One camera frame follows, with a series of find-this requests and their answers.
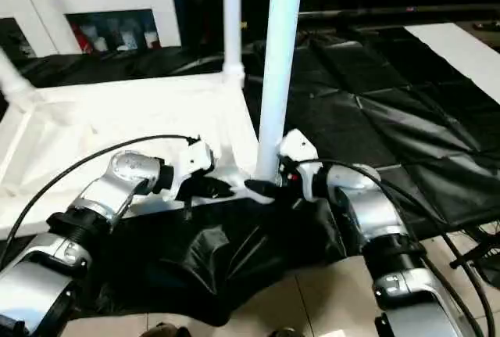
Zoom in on white plastic table top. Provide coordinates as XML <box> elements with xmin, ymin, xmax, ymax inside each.
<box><xmin>0</xmin><ymin>71</ymin><xmax>279</xmax><ymax>241</ymax></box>

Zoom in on dark round robot base part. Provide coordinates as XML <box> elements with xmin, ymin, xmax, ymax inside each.
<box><xmin>147</xmin><ymin>323</ymin><xmax>192</xmax><ymax>337</ymax></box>

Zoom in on black table mat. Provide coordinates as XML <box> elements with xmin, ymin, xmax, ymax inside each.
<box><xmin>0</xmin><ymin>28</ymin><xmax>500</xmax><ymax>328</ymax></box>

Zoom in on white glass-door cabinet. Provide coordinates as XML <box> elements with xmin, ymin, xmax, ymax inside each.
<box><xmin>0</xmin><ymin>0</ymin><xmax>182</xmax><ymax>58</ymax></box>

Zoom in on white flat sheet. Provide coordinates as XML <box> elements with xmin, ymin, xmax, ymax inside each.
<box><xmin>405</xmin><ymin>23</ymin><xmax>500</xmax><ymax>105</ymax></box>

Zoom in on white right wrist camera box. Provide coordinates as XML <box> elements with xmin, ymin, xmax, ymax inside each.
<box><xmin>277</xmin><ymin>128</ymin><xmax>324</xmax><ymax>202</ymax></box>

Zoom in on black floor cables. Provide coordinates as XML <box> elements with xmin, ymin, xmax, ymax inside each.
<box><xmin>447</xmin><ymin>224</ymin><xmax>500</xmax><ymax>292</ymax></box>

